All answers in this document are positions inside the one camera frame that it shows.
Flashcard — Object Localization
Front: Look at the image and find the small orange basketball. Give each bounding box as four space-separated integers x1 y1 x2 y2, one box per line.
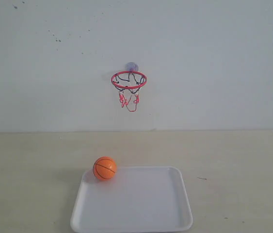
93 156 117 181

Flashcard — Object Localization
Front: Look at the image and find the red mini basketball hoop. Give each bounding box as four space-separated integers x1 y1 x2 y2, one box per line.
111 71 147 112

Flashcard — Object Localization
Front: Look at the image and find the clear suction cup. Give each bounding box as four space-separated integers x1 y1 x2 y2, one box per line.
125 62 139 72

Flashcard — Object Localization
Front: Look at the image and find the white plastic tray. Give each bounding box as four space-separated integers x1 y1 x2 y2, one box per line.
70 166 193 233

